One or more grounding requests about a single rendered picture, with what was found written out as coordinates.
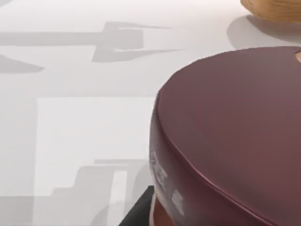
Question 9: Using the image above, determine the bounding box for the wooden basket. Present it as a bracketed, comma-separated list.
[240, 0, 301, 23]

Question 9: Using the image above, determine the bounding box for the dark red round container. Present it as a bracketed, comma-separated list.
[148, 46, 301, 226]

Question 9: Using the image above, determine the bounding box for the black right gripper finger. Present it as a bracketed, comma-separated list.
[118, 185, 155, 226]

